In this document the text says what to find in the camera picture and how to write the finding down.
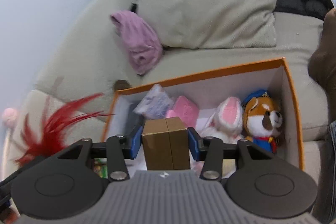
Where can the dark grey flat box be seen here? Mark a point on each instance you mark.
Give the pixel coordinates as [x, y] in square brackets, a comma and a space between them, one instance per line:
[133, 122]

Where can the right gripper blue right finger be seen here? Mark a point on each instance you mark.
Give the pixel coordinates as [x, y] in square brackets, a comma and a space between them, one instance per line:
[209, 150]

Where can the pink fluffy strawberry plush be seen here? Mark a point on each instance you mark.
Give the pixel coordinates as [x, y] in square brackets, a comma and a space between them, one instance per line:
[9, 117]

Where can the orange cardboard storage box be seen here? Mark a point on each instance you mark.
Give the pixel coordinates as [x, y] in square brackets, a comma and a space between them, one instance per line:
[208, 89]

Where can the brown sock foot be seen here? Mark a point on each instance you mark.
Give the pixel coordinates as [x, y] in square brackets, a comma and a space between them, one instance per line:
[321, 66]

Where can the pink card wallet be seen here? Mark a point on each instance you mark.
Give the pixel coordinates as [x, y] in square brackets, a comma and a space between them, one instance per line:
[186, 110]

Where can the white cream tube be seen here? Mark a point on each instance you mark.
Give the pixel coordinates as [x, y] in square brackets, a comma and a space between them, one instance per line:
[155, 104]

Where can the red feather cat toy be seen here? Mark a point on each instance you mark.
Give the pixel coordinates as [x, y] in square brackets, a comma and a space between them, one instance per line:
[54, 129]

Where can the fox plush with blue hat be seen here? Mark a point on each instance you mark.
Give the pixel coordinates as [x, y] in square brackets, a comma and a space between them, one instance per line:
[262, 120]

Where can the crocheted bunny doll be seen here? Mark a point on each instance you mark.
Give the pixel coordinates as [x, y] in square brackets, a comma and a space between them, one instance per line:
[226, 123]

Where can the pink purple cloth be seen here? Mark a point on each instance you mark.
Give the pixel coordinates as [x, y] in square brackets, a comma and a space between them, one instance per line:
[141, 42]

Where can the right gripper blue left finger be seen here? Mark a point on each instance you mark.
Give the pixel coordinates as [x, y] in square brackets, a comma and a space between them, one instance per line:
[120, 148]

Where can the small brown cardboard box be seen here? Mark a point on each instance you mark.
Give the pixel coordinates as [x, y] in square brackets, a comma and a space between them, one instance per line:
[166, 144]

